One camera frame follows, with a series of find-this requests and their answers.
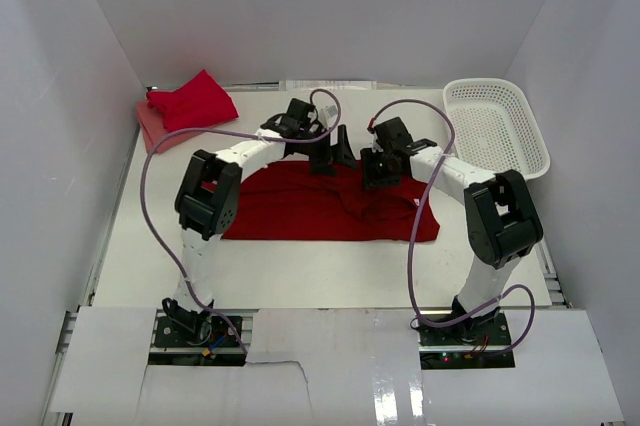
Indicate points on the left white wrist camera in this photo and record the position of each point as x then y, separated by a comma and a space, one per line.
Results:
327, 115

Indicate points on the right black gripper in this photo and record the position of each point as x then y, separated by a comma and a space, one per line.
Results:
379, 169

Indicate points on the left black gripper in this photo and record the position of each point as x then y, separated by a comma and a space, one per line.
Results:
324, 149

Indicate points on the folded pink t-shirt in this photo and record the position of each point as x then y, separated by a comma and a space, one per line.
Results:
151, 125

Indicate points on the white perforated plastic basket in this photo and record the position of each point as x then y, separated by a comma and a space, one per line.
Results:
495, 126

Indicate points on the dark red t-shirt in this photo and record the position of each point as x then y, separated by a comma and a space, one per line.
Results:
285, 202

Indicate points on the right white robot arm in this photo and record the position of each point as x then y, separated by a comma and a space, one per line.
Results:
502, 224

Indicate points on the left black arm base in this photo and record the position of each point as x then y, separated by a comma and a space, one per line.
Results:
214, 345

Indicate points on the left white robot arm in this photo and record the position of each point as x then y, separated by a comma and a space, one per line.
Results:
208, 198

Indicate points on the papers at table back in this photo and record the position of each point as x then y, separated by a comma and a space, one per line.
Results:
308, 85

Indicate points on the folded bright red t-shirt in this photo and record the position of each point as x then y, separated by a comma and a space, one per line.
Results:
199, 103

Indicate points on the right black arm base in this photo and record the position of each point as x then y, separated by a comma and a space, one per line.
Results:
456, 349

